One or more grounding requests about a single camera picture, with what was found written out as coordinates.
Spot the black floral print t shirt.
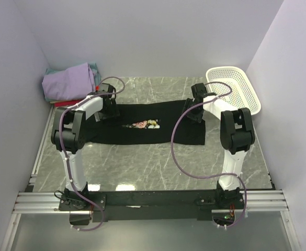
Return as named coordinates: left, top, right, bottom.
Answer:
left=82, top=99, right=206, bottom=146

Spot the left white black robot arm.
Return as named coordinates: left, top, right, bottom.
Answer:
left=51, top=83, right=119, bottom=209

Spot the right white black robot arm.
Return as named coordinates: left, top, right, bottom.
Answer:
left=183, top=81, right=255, bottom=207

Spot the folded teal t shirt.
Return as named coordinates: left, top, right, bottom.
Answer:
left=44, top=62, right=103, bottom=101

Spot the white perforated plastic basket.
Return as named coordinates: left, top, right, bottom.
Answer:
left=206, top=66, right=262, bottom=115

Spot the folded lilac t shirt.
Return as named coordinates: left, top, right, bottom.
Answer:
left=41, top=62, right=97, bottom=101

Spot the folded red t shirt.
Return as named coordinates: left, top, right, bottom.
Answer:
left=54, top=100, right=82, bottom=107

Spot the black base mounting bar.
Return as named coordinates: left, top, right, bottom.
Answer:
left=59, top=189, right=246, bottom=225

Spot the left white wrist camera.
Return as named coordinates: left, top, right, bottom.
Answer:
left=88, top=86, right=99, bottom=96

